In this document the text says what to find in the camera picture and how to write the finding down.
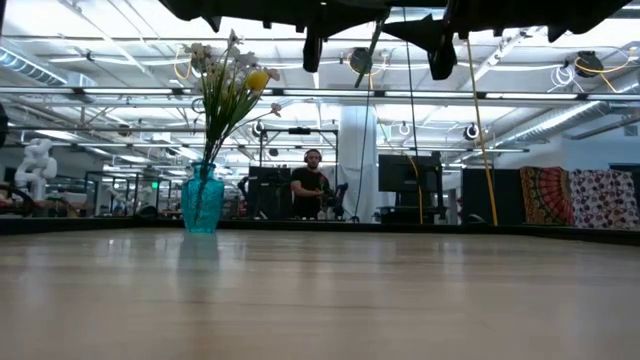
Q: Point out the blue glass vase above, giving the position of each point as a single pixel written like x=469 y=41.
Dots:
x=202 y=205

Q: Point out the white purple patterned cloth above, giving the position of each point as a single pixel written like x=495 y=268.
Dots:
x=605 y=199

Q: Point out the orange mandala patterned cloth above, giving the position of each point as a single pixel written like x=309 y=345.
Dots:
x=547 y=196

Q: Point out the white artificial flower bunch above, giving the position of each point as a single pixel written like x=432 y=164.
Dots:
x=274 y=73
x=200 y=51

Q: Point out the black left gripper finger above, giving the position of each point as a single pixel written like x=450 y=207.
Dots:
x=355 y=5
x=312 y=50

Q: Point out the person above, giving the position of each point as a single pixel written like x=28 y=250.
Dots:
x=307 y=185

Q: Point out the black equipment rack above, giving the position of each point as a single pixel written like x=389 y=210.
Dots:
x=270 y=192

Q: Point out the black partition panel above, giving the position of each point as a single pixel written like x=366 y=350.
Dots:
x=492 y=196

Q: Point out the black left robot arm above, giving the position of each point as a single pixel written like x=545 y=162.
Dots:
x=210 y=7

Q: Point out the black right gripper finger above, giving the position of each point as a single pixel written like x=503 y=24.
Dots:
x=455 y=15
x=440 y=50

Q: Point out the yellow artificial tulip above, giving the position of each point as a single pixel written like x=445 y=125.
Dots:
x=257 y=80

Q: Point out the white robot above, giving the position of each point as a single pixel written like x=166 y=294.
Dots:
x=35 y=165

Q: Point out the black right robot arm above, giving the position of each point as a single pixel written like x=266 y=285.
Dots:
x=560 y=12

